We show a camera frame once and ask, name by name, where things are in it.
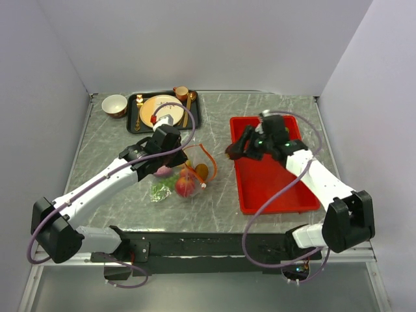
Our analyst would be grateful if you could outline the black serving tray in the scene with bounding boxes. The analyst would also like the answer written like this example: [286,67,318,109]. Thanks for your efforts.
[125,90,203,135]

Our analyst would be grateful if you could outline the red apple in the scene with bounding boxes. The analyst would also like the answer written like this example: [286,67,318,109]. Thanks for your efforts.
[175,169,196,198]

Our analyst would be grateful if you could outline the dark purple plum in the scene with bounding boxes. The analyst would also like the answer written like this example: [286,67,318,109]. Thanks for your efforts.
[225,144,241,161]

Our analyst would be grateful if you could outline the orange cream plate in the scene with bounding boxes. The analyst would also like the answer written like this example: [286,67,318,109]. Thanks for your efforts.
[140,95,184,127]

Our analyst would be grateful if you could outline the pink red peach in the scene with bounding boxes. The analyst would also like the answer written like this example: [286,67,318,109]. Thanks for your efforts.
[153,166,172,177]

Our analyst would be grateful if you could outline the red plastic tray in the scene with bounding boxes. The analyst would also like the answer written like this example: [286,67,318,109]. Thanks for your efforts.
[229,115,321,215]

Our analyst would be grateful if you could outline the clear zip bag orange zipper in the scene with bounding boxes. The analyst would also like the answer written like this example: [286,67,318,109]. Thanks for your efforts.
[149,144,217,202]

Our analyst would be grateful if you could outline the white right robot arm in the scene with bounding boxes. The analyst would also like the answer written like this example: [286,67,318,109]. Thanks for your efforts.
[226,112,375,259]

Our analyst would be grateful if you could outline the gold fork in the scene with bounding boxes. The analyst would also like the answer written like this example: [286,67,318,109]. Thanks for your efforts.
[135,94,144,132]

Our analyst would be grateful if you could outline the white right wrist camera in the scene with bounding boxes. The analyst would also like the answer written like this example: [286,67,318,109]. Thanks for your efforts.
[255,110,271,134]

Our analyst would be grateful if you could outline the small orange cup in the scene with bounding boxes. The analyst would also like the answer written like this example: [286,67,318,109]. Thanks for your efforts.
[173,86,189,101]

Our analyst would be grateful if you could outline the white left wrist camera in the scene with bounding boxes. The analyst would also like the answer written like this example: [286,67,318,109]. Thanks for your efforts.
[152,114,174,132]

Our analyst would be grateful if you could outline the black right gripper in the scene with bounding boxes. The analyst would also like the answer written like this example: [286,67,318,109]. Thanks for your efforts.
[229,125,273,162]

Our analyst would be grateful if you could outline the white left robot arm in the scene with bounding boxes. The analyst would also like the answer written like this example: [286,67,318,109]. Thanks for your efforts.
[31,124,187,263]

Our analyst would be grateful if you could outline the green grape bunch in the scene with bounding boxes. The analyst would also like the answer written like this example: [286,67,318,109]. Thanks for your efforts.
[150,175,179,202]

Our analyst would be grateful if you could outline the yellow brown mango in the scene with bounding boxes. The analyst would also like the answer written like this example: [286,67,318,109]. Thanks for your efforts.
[194,163,209,181]

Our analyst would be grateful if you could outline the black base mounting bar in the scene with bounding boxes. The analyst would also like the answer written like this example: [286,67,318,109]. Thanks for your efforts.
[90,232,326,282]

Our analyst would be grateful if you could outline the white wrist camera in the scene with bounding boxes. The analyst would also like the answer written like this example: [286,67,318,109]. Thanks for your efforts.
[152,114,174,132]
[255,110,271,134]

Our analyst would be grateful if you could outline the gold spoon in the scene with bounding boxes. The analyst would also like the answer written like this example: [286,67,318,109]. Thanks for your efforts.
[182,91,197,127]

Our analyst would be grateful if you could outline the white orange bowl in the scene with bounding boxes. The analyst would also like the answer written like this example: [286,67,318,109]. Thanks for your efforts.
[101,94,127,119]

